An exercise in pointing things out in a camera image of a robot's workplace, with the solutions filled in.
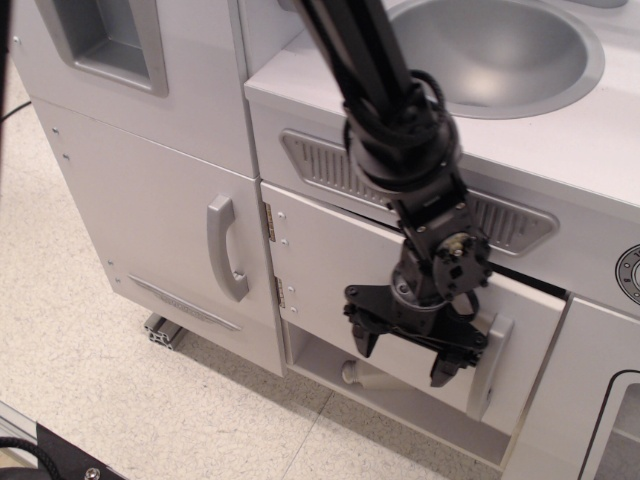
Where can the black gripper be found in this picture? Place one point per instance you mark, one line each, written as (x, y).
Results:
(374, 311)

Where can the white cabinet door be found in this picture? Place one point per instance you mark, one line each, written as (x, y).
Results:
(326, 258)

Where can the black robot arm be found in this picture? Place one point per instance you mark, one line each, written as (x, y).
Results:
(402, 142)

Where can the white toy kitchen cabinet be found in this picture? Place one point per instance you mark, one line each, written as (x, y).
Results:
(103, 223)

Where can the white plastic bottle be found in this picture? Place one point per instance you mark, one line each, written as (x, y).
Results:
(355, 372)

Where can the lower metal door hinge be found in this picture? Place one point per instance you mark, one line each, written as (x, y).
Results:
(281, 291)

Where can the metal door hinge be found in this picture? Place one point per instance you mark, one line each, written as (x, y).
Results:
(281, 291)
(269, 222)

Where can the silver vent grille panel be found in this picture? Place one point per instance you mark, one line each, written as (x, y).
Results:
(512, 228)

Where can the silver round dial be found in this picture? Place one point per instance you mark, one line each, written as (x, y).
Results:
(627, 273)

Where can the silver round sink basin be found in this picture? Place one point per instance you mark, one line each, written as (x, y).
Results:
(500, 60)

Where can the black mounting plate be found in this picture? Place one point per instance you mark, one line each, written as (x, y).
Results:
(71, 461)

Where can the silver fridge door handle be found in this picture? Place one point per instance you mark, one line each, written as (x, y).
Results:
(220, 217)

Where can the aluminium extrusion rail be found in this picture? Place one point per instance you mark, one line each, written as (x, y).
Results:
(164, 332)

